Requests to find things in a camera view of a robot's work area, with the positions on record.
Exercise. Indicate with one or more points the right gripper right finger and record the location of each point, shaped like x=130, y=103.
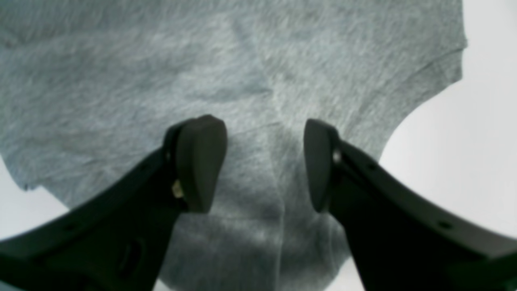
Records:
x=399, y=240

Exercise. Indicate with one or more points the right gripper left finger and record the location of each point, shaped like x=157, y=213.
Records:
x=117, y=241

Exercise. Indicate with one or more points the grey T-shirt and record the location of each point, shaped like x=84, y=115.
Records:
x=89, y=87

